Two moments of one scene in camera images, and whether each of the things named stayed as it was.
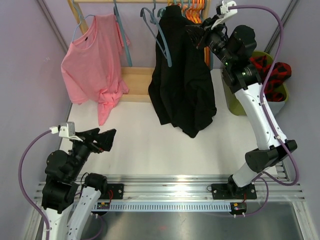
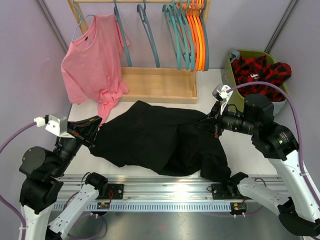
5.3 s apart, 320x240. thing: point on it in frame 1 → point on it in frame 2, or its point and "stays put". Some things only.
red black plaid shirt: x=273 y=90 stays put
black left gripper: x=104 y=139 → x=85 y=128
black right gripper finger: x=196 y=35 → x=209 y=128
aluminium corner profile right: x=290 y=8 stays put
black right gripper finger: x=194 y=27 → x=209 y=122
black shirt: x=180 y=85 → x=169 y=139
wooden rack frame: x=137 y=82 stays put
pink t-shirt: x=92 y=68 stays put
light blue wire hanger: x=80 y=17 stays put
